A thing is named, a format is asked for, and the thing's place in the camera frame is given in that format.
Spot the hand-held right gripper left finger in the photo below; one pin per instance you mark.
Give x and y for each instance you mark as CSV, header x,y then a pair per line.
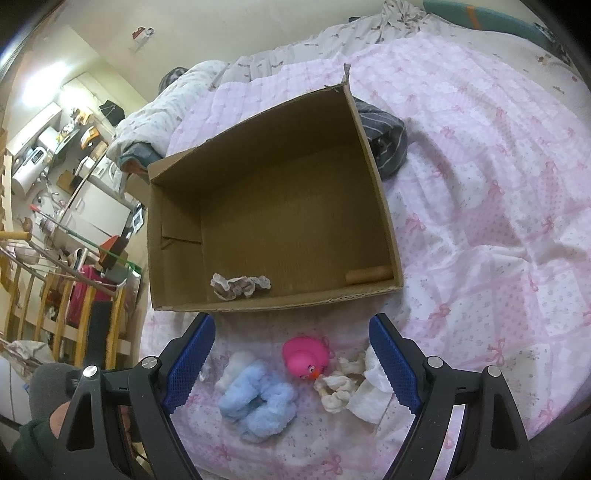
x,y
189,364

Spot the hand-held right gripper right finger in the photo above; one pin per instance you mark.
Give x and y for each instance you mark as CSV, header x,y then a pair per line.
x,y
392,369

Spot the white cloth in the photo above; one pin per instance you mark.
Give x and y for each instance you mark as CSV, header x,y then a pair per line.
x,y
374,392

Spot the small white plush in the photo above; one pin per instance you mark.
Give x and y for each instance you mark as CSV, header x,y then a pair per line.
x,y
238,369

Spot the cream knotted cloth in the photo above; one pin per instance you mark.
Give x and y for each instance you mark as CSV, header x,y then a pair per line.
x,y
337,387

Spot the light blue fluffy plush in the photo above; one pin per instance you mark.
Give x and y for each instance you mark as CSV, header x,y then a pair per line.
x,y
258,401

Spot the pink rubber duck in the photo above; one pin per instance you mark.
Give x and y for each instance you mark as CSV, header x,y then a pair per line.
x,y
304,357

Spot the brown cardboard box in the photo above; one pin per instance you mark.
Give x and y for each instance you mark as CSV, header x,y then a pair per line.
x,y
277,207

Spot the beige scrunchie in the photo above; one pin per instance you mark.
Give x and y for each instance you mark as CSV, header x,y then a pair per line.
x,y
240,286

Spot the small brown cylinder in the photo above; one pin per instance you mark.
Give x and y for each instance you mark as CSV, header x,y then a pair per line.
x,y
367,274

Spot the red bag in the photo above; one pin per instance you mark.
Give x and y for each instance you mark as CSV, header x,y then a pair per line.
x,y
85,290

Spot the person's grey socked foot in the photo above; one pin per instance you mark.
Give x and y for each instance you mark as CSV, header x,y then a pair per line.
x,y
46,383

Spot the white crumpled bag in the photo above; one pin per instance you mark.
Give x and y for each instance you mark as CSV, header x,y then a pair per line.
x,y
23,351

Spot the white kitchen base cabinet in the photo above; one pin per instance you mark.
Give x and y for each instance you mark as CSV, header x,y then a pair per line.
x,y
101,207

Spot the person's green trouser leg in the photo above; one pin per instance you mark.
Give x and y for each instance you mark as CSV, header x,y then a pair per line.
x,y
27,445

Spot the white washing machine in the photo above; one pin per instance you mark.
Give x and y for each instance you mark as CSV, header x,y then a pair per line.
x,y
99,177

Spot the teal cloth pile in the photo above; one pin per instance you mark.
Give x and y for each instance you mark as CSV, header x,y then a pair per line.
x,y
134,154

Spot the dark grey striped garment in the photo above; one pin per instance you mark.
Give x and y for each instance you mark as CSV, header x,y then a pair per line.
x,y
385,134

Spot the orange package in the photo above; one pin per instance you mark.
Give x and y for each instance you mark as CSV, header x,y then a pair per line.
x,y
90,134

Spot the white floral duvet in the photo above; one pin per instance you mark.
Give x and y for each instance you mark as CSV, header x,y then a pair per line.
x,y
152,115

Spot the black hanging garment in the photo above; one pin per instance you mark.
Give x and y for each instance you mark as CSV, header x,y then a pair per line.
x,y
112,110

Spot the white water heater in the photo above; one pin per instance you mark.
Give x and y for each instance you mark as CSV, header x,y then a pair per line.
x,y
46,137

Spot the dark striped cloth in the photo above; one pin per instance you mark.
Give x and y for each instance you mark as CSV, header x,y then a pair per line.
x,y
173,77

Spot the white printed bed sheet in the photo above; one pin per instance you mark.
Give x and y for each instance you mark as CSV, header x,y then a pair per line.
x,y
369,27

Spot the teal cushion with orange band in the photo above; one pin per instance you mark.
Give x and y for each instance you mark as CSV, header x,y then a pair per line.
x,y
485,16

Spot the yellow wooden frame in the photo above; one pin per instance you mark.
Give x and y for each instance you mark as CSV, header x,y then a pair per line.
x,y
46,300

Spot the red white wall ornament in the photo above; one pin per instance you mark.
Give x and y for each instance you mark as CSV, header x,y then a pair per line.
x,y
141,33

